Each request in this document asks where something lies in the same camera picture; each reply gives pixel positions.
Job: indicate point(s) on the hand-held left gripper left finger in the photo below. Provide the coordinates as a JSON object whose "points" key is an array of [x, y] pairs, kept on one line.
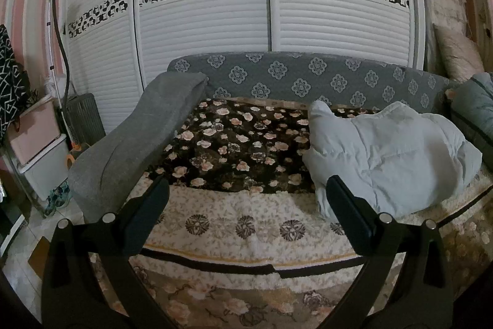
{"points": [[154, 198]]}

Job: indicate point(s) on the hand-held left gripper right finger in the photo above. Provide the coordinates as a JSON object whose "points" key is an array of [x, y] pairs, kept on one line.
{"points": [[339, 198]]}

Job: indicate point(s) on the pale blue padded jacket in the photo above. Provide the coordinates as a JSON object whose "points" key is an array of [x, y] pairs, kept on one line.
{"points": [[389, 159]]}

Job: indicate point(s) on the grey folded blanket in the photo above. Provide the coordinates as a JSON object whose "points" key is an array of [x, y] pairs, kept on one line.
{"points": [[142, 144]]}

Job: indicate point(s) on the cream medallion blanket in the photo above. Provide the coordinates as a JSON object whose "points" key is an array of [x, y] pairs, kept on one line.
{"points": [[246, 225]]}

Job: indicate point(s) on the pair of sneakers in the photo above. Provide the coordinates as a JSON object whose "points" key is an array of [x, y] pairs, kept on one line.
{"points": [[57, 196]]}

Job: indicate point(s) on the dark floral blanket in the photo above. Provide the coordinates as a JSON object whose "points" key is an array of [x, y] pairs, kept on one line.
{"points": [[238, 148]]}

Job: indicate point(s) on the grey oil radiator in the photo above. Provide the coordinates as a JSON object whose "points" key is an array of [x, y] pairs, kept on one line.
{"points": [[86, 117]]}

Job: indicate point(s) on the white storage box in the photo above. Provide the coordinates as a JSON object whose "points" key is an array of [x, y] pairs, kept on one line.
{"points": [[42, 169]]}

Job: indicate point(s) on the beige rose-print blanket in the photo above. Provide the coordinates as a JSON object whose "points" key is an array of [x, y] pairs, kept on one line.
{"points": [[238, 298]]}

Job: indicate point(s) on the pink storage box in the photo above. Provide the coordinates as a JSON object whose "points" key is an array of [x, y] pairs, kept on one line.
{"points": [[34, 128]]}

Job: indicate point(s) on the grey-green padded garment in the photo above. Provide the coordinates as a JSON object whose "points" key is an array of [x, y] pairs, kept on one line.
{"points": [[475, 105]]}

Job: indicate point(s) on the black white-patterned cloth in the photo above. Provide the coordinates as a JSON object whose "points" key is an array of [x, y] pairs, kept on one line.
{"points": [[9, 82]]}

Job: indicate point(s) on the pink pillow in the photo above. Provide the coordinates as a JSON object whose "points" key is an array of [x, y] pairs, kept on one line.
{"points": [[458, 51]]}

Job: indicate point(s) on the white ribbed wardrobe door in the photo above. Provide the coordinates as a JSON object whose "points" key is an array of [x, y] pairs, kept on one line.
{"points": [[238, 16]]}

